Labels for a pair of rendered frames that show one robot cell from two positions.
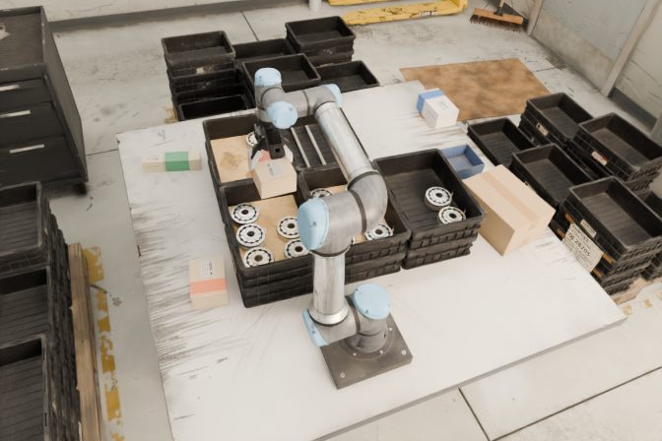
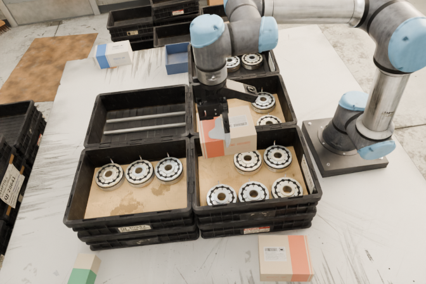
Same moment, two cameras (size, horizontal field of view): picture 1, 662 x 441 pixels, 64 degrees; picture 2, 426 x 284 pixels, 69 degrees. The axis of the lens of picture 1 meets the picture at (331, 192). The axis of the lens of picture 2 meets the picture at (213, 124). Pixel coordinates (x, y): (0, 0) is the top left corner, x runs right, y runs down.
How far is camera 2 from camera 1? 1.42 m
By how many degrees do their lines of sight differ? 44
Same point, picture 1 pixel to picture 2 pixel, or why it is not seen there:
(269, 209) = (213, 178)
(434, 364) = not seen: hidden behind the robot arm
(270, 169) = (236, 125)
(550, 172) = (170, 40)
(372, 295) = (357, 97)
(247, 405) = (412, 236)
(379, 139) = not seen: hidden behind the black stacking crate
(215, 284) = (296, 246)
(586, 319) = (318, 37)
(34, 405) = not seen: outside the picture
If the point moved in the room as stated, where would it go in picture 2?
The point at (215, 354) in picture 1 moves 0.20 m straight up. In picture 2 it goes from (363, 261) to (383, 236)
